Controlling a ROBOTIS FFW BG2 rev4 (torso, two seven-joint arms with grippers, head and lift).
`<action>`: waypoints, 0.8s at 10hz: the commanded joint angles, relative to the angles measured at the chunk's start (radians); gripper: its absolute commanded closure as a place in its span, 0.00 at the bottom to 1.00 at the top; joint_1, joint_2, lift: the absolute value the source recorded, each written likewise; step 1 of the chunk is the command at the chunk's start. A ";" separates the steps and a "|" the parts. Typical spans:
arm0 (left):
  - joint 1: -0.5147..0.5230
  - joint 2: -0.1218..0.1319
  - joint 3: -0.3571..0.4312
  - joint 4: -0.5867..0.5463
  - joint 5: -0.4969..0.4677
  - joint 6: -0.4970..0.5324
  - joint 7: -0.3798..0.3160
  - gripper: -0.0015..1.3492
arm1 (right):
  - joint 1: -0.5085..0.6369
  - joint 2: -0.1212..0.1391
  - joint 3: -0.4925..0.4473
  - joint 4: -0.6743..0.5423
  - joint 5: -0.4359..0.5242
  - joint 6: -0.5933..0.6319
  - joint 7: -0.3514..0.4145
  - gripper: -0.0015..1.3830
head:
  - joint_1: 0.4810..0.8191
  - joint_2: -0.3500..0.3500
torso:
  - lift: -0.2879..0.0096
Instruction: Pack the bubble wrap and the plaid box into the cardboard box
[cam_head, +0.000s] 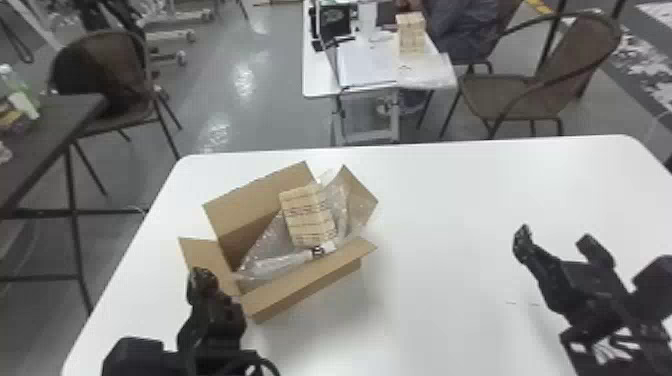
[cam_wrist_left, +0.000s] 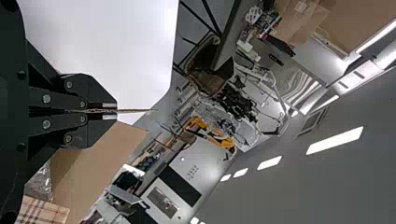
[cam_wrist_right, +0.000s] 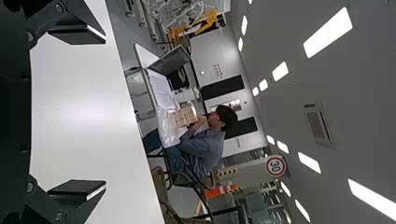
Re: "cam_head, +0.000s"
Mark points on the dark side table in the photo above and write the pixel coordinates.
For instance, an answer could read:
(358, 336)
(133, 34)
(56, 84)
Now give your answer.
(36, 142)

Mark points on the white papers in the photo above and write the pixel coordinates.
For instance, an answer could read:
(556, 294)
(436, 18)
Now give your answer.
(365, 65)

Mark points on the person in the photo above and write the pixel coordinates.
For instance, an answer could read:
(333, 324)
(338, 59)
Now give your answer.
(462, 26)

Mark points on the cardboard box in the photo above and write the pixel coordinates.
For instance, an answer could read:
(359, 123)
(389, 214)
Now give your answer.
(294, 286)

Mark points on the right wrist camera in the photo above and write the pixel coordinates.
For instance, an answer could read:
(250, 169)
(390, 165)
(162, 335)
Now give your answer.
(655, 286)

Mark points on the white side table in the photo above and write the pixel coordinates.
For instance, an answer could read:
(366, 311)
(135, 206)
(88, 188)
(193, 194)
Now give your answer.
(325, 78)

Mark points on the brown chair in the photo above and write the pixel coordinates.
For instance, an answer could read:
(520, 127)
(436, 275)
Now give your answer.
(530, 92)
(105, 73)

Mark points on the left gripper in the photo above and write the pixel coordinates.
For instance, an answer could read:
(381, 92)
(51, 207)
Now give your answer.
(215, 325)

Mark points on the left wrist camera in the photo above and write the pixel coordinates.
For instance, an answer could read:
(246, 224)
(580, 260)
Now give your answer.
(136, 359)

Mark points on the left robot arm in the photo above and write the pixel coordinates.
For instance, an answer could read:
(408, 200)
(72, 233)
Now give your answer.
(246, 367)

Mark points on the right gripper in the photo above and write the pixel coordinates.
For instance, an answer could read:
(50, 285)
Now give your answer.
(593, 294)

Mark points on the beige wooden block stack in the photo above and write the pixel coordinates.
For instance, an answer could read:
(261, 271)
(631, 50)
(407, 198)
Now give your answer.
(411, 32)
(307, 215)

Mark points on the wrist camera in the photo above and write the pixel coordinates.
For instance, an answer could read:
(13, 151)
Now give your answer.
(136, 359)
(655, 286)

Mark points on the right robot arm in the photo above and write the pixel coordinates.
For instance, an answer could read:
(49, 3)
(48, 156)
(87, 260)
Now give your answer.
(630, 352)

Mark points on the clear plastic wrap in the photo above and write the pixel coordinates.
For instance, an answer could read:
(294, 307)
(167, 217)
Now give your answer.
(273, 252)

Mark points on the clear plastic bottle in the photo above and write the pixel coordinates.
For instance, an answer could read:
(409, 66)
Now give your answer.
(18, 92)

